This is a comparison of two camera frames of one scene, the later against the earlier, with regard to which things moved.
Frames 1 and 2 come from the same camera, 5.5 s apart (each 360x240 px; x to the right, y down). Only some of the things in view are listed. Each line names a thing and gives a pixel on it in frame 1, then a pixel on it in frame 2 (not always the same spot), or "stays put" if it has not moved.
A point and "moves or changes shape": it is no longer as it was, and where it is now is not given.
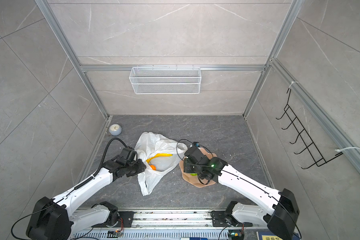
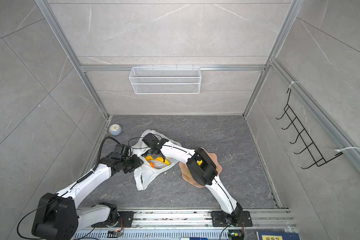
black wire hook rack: [310, 147] stays put
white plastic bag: [150, 143] stays put
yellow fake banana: [149, 159] moves or changes shape
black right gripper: [188, 168] to [150, 152]
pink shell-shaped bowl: [196, 180] stays put
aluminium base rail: [174, 221] stays put
